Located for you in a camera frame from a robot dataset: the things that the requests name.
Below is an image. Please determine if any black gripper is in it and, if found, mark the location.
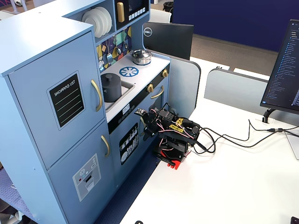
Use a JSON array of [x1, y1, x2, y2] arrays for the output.
[[142, 112, 164, 141]]

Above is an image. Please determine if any dark gray pot lid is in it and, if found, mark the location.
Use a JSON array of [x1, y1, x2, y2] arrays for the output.
[[100, 72, 122, 86]]

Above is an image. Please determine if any red and black arm base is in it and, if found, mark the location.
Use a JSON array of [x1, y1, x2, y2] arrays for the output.
[[153, 145, 192, 170]]

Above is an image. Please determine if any shiny steel pot with lid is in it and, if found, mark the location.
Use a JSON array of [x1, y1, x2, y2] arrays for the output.
[[129, 49, 152, 66]]

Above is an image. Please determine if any gray toy sink basin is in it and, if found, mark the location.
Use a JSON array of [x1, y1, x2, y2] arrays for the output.
[[102, 80, 136, 112]]

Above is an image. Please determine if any dark gray tall pot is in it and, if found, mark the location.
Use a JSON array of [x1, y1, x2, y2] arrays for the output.
[[101, 78, 122, 104]]

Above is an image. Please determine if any gray desk divider panel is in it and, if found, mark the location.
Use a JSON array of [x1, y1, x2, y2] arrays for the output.
[[204, 68, 299, 123], [149, 49, 202, 117]]

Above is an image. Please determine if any gray water dispenser panel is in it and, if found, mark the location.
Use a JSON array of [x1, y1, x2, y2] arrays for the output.
[[72, 153, 102, 202]]

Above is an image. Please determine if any metal toy spatula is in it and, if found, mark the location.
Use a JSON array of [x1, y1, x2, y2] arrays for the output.
[[106, 41, 114, 65]]

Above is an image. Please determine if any metal toy ladle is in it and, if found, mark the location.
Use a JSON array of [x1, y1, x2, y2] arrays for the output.
[[114, 35, 122, 56]]

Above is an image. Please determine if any black shopping list board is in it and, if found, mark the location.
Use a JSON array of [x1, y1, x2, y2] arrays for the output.
[[46, 70, 86, 131]]

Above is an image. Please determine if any small metal toy spoon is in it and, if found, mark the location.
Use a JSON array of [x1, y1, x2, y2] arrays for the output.
[[122, 31, 129, 51]]

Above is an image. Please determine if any black Dell monitor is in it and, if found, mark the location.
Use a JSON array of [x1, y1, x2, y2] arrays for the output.
[[142, 21, 194, 61]]

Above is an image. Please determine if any white chair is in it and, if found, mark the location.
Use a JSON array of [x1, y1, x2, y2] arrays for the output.
[[149, 8, 172, 24]]

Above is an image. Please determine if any white toy plate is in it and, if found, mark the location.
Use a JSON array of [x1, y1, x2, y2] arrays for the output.
[[95, 6, 113, 33], [81, 9, 104, 38], [90, 7, 109, 35]]

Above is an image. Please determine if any black toy microwave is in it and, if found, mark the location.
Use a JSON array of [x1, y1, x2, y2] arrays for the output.
[[114, 0, 150, 30]]

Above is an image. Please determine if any black trash bin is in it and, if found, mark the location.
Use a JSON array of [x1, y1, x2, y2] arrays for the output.
[[163, 1, 175, 14]]

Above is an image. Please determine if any light blue toy kitchen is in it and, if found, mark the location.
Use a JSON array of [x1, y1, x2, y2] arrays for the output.
[[0, 0, 171, 224]]

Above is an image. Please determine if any monitor with lit screen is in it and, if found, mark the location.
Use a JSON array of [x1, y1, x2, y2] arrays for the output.
[[259, 19, 299, 115]]

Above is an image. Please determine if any silver monitor stand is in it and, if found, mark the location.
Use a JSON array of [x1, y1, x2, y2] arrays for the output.
[[284, 130, 299, 161]]

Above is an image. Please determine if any gold oven door handle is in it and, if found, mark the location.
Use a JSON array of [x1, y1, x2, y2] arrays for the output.
[[150, 85, 165, 99]]

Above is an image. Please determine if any gold freezer door handle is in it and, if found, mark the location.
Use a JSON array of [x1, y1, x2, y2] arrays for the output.
[[100, 134, 111, 158]]

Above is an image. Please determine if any gold fridge door handle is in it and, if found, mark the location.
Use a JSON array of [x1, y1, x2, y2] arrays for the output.
[[90, 79, 103, 112]]

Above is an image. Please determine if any black looped cable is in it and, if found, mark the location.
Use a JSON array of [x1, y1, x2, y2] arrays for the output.
[[192, 126, 299, 155]]

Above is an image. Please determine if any gold microwave handle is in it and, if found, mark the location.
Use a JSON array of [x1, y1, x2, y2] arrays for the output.
[[116, 1, 125, 23]]

